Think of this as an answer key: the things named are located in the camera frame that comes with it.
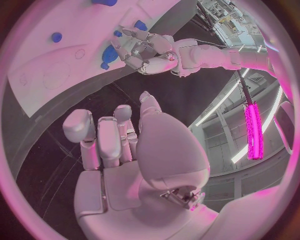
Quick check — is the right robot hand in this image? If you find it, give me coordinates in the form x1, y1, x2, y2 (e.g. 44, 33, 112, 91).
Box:
61, 90, 220, 240

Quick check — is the blue plug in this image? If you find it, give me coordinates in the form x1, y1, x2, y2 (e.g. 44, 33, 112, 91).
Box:
133, 19, 149, 32

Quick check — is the glowing light bar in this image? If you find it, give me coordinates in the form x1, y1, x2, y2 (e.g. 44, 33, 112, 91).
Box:
242, 101, 265, 161

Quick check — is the white task board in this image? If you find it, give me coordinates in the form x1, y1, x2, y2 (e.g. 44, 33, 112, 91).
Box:
6, 0, 184, 119

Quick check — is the blue gear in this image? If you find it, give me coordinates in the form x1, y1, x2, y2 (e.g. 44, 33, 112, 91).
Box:
101, 44, 120, 65

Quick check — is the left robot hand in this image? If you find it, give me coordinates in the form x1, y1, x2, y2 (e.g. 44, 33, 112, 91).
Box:
109, 27, 180, 76

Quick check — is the white cable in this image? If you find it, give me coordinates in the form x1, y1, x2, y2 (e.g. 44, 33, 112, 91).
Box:
193, 38, 227, 48

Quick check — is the tall blue peg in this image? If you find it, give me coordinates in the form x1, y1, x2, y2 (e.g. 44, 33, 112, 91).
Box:
90, 0, 119, 7

